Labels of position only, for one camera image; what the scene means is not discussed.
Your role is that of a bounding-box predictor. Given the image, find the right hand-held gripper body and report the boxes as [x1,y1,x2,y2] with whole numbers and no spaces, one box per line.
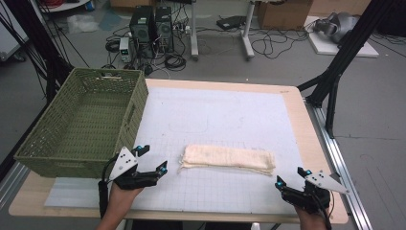
[281,170,350,215]

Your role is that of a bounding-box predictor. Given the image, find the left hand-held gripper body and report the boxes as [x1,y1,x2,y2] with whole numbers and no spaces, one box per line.
[108,146,160,191]

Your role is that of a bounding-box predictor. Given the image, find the cream towel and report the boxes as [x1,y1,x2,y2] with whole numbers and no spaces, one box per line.
[177,144,277,176]

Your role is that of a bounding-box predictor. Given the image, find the green woven plastic basket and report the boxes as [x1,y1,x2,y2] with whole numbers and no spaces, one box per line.
[12,67,149,179]

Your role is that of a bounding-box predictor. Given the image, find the person's left hand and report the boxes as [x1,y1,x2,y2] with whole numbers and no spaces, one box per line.
[107,182,144,215]

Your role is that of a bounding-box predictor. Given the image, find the person's right hand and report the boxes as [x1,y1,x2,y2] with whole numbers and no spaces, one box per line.
[294,205,329,230]

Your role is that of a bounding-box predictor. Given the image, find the white grid mat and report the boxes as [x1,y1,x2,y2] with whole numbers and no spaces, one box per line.
[44,85,307,216]

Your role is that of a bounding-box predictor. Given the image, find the white power supply unit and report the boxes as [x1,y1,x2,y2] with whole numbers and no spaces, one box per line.
[118,36,133,63]

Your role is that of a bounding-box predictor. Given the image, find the large black computer tower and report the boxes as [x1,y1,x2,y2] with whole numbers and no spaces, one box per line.
[128,5,156,59]

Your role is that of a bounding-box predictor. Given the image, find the slim black computer tower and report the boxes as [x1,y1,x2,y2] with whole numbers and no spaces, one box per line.
[154,6,175,54]

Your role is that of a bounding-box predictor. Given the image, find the white floor board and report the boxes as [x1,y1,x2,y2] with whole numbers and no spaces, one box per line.
[304,15,380,58]

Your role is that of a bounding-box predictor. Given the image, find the white power strip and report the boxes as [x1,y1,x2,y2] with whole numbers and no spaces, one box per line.
[172,23,192,35]

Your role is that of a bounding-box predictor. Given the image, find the white desk leg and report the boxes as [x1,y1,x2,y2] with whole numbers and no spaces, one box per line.
[189,0,200,62]
[240,0,257,60]

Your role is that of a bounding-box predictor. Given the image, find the black metal stand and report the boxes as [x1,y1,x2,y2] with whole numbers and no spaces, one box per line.
[2,0,75,104]
[296,0,395,140]

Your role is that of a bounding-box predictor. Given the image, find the clear plastic bag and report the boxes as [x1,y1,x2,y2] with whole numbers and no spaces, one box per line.
[66,13,101,35]

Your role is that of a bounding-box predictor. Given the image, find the grey helmet-shaped device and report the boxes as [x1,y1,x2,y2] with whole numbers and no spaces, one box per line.
[311,11,361,44]

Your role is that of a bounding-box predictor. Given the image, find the flat black device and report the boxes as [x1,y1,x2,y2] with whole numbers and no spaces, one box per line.
[215,14,247,32]

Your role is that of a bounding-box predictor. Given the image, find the large brown cardboard box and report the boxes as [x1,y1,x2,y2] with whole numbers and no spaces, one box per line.
[256,0,314,32]

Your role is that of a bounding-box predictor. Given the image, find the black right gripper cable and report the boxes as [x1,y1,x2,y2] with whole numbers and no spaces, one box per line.
[314,191,335,230]

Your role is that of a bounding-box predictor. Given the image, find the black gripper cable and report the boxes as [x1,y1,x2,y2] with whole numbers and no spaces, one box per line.
[97,155,120,220]
[314,191,335,230]

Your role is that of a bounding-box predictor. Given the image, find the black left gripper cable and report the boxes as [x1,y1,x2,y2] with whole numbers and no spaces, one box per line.
[97,155,120,220]

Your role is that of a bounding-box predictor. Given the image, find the aluminium rail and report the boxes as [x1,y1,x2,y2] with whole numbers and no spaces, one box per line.
[0,162,31,210]
[305,101,373,230]

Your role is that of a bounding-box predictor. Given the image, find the coiled black cable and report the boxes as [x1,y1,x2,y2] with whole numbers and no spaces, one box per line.
[164,53,188,72]

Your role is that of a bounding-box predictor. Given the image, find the loose black floor cables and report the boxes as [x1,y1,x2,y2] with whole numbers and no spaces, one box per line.
[249,26,310,60]

